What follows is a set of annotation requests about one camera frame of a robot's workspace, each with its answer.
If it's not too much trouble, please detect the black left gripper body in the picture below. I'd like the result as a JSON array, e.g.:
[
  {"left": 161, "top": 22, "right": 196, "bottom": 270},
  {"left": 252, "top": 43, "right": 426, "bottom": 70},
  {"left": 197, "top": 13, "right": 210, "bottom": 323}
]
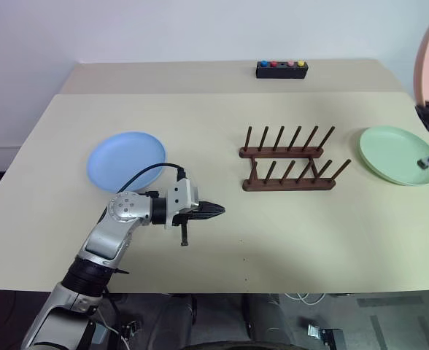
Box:
[{"left": 176, "top": 202, "right": 205, "bottom": 247}]

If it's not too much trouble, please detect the wooden dish rack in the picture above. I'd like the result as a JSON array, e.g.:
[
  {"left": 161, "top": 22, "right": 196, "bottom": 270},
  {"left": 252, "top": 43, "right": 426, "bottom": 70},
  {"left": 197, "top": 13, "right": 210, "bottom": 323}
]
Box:
[{"left": 239, "top": 126, "right": 352, "bottom": 193}]

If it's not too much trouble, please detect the green plate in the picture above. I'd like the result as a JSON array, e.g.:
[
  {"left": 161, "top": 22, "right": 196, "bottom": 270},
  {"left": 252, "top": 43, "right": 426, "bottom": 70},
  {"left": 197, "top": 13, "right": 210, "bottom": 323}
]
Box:
[{"left": 359, "top": 125, "right": 429, "bottom": 187}]

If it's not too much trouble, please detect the blue plate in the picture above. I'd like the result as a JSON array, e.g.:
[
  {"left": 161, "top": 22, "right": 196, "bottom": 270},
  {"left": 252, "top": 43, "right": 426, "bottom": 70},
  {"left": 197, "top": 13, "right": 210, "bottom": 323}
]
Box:
[{"left": 86, "top": 131, "right": 169, "bottom": 193}]

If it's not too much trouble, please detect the black button box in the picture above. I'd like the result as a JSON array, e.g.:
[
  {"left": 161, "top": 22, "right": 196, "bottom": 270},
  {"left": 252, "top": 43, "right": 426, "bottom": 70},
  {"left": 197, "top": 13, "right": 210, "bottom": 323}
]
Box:
[{"left": 255, "top": 60, "right": 309, "bottom": 80}]

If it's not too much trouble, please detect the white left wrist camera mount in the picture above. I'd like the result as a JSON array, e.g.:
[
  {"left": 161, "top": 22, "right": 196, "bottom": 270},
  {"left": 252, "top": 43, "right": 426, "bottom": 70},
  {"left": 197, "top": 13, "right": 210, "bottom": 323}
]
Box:
[{"left": 164, "top": 177, "right": 201, "bottom": 230}]

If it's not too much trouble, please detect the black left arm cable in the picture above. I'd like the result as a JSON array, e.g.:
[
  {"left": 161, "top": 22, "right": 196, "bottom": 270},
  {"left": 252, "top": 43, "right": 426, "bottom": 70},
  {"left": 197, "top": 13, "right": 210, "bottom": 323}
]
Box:
[{"left": 116, "top": 163, "right": 187, "bottom": 194}]

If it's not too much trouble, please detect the white cable under table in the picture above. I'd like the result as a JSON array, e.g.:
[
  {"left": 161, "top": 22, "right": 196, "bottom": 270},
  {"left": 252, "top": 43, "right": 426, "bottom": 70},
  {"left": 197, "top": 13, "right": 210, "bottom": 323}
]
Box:
[{"left": 285, "top": 291, "right": 325, "bottom": 306}]

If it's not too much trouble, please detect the black metal bracket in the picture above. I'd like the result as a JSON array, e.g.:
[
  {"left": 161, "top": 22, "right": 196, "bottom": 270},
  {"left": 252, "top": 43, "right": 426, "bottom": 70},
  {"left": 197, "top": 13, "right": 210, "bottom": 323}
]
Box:
[{"left": 306, "top": 320, "right": 344, "bottom": 347}]

